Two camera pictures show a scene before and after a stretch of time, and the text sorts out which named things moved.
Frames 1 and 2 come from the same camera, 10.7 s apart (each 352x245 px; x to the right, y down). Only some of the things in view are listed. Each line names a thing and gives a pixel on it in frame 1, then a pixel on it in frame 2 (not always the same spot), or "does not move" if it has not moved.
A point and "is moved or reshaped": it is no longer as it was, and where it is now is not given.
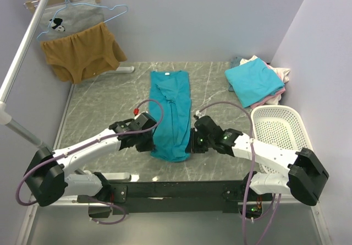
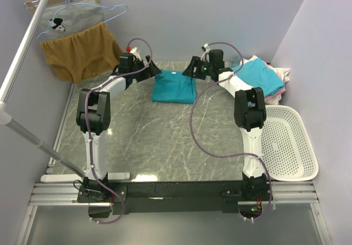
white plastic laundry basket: (282, 126) does not move
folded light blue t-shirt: (253, 80) does not move
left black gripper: (149, 146) -> (150, 72)
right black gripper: (192, 147) -> (194, 63)
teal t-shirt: (171, 90) is moved or reshaped
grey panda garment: (62, 18) does not move
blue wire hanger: (67, 3) does not move
